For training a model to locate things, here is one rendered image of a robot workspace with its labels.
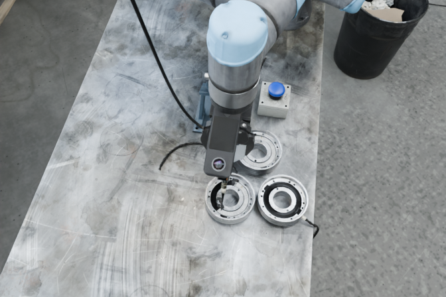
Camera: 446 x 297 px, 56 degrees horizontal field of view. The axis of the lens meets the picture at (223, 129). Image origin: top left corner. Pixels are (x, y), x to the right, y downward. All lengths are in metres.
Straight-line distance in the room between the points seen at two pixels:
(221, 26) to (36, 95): 1.73
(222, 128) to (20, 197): 1.39
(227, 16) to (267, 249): 0.52
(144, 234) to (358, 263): 1.08
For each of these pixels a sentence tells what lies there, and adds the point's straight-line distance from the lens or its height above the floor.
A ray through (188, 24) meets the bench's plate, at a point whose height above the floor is 0.80.
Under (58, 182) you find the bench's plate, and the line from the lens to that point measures 0.99.
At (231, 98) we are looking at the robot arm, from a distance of 0.60.
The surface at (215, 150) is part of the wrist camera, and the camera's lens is 0.65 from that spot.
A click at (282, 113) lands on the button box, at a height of 0.82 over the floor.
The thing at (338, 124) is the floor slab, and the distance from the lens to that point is 2.03.
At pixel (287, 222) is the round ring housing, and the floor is 0.84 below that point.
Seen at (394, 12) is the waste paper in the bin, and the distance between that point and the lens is 2.07.
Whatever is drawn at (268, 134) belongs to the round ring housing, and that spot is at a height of 0.83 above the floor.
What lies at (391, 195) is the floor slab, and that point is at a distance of 1.95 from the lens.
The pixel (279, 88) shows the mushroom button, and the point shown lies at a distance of 0.98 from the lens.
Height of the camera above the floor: 1.65
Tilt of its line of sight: 59 degrees down
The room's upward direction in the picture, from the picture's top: 3 degrees clockwise
